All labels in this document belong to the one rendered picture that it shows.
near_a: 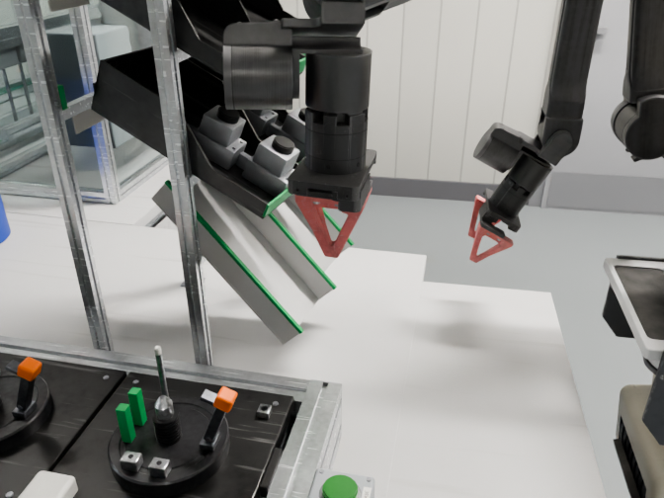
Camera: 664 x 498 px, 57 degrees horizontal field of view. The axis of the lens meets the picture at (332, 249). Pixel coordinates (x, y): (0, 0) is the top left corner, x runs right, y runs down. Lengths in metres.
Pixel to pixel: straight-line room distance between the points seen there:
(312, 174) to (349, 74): 0.09
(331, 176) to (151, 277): 0.85
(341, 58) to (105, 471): 0.53
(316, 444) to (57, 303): 0.71
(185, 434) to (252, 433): 0.08
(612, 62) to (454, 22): 0.87
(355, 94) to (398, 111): 3.17
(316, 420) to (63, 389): 0.35
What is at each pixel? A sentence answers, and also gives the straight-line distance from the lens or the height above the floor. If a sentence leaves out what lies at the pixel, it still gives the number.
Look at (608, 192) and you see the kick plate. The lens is 3.92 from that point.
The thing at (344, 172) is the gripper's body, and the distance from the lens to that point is 0.55.
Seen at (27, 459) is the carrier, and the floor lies 0.97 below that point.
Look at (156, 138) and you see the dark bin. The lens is 0.84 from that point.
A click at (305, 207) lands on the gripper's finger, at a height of 1.29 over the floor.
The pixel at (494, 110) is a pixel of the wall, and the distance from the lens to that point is 3.70.
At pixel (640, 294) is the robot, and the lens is 1.01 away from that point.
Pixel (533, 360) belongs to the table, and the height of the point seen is 0.86.
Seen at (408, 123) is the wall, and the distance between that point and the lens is 3.72.
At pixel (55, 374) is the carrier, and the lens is 0.95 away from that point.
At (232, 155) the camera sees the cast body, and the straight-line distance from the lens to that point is 0.84.
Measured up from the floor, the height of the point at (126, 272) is 0.86.
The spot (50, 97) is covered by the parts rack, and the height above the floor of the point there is 1.33.
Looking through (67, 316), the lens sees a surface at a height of 0.86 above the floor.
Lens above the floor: 1.53
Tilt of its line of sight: 28 degrees down
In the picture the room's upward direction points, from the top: straight up
